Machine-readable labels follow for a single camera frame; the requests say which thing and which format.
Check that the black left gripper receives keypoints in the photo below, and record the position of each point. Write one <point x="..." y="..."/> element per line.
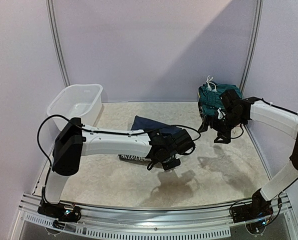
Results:
<point x="168" y="166"/>

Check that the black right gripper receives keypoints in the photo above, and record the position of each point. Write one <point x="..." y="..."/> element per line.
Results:
<point x="214" y="127"/>

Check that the navy blue garment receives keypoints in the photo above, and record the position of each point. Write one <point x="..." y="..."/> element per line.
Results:
<point x="146" y="124"/>

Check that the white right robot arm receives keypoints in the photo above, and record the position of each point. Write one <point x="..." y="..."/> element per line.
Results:
<point x="273" y="131"/>

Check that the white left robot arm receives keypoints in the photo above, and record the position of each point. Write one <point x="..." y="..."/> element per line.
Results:
<point x="77" y="140"/>

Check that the white plastic laundry basket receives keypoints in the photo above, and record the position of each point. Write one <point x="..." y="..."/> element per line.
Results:
<point x="78" y="101"/>

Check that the black white patterned garment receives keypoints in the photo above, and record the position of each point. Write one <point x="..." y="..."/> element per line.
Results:
<point x="203" y="116"/>

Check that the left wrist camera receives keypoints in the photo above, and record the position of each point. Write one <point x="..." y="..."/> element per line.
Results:
<point x="183" y="143"/>

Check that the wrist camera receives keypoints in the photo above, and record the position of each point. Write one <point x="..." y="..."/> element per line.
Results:
<point x="183" y="143"/>
<point x="229" y="99"/>

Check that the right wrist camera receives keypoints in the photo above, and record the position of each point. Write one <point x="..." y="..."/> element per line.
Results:
<point x="229" y="99"/>

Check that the aluminium front rail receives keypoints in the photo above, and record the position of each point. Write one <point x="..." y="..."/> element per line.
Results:
<point x="209" y="222"/>

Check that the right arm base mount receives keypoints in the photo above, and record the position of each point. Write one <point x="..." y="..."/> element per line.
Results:
<point x="258" y="214"/>

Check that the right aluminium frame post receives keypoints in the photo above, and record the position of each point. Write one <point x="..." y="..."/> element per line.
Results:
<point x="252" y="44"/>

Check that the aluminium frame post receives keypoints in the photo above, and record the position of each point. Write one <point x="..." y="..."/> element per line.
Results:
<point x="56" y="42"/>
<point x="252" y="44"/>

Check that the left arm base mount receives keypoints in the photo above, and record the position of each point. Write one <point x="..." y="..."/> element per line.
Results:
<point x="61" y="213"/>

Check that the left aluminium frame post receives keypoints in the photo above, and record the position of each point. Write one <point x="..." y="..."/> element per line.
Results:
<point x="56" y="42"/>

